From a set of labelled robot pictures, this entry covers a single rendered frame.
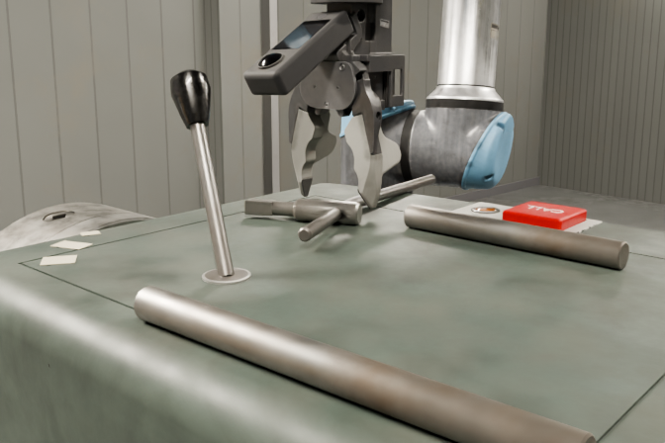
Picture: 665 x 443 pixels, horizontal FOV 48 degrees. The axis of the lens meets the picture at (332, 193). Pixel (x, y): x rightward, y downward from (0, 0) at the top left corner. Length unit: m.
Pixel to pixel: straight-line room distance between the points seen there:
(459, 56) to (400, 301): 0.66
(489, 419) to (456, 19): 0.86
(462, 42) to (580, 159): 6.41
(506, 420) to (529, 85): 7.16
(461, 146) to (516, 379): 0.72
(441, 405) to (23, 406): 0.33
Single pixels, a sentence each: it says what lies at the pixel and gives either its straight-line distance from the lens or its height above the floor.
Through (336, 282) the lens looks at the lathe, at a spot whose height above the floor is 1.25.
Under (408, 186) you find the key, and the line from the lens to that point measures 0.85.
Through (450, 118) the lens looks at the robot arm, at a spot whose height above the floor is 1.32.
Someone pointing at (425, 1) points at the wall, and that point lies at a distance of 6.17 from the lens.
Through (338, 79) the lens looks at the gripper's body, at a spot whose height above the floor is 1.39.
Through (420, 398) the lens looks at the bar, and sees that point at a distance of 0.34.
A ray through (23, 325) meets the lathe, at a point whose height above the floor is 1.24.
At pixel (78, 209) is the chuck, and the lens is 0.90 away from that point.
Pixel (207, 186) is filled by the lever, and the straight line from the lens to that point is 0.58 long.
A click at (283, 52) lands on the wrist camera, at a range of 0.69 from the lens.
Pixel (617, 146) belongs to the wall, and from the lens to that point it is 7.33.
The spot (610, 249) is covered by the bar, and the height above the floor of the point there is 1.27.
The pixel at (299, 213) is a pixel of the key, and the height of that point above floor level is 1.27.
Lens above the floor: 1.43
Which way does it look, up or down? 12 degrees down
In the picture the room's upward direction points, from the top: straight up
